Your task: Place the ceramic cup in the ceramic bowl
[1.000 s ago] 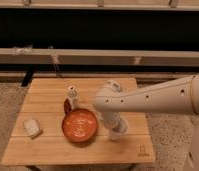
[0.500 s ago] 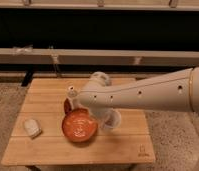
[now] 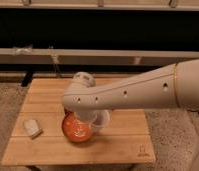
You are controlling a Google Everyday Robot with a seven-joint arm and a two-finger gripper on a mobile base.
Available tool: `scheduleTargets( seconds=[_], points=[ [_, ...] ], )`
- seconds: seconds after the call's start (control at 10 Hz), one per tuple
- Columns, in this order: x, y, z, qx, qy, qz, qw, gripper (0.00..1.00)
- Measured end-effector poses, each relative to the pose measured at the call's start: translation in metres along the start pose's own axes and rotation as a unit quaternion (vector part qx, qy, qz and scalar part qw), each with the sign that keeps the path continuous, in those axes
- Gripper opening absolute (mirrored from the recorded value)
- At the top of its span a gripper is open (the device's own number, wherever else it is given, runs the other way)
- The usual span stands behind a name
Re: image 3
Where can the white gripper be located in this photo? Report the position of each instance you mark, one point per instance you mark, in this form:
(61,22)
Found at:
(86,116)

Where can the white ceramic cup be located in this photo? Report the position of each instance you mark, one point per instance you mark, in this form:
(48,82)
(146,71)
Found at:
(101,121)

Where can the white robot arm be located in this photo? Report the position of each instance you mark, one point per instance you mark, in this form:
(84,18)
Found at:
(172,86)

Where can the orange ceramic bowl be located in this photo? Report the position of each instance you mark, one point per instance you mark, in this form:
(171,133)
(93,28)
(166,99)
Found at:
(75,130)

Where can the wooden table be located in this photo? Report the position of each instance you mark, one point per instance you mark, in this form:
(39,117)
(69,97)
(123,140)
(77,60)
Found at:
(126,139)

